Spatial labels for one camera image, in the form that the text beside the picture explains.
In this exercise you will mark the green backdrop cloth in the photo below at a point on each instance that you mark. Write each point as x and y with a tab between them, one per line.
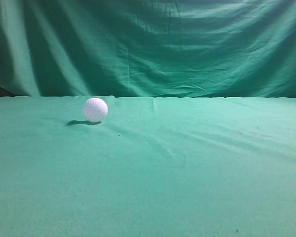
148	48

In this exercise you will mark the green table cloth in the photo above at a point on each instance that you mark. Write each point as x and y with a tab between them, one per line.
155	167

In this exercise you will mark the white dimpled golf ball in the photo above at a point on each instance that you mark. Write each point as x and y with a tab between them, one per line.
95	110

